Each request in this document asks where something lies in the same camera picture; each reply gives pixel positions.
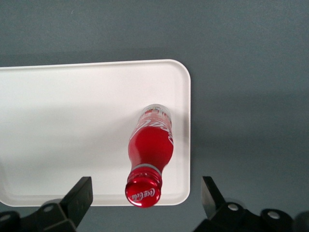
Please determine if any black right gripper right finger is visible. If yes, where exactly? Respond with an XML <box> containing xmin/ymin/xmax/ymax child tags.
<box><xmin>193</xmin><ymin>175</ymin><xmax>309</xmax><ymax>232</ymax></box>

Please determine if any red coke bottle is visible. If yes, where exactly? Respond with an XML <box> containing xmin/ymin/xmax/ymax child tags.
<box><xmin>125</xmin><ymin>103</ymin><xmax>175</xmax><ymax>208</ymax></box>

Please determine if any pale pink plastic tray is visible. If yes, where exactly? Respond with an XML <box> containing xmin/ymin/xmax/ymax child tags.
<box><xmin>0</xmin><ymin>59</ymin><xmax>192</xmax><ymax>207</ymax></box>

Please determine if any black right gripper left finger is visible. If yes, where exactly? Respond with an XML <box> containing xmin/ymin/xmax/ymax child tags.
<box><xmin>0</xmin><ymin>176</ymin><xmax>94</xmax><ymax>232</ymax></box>

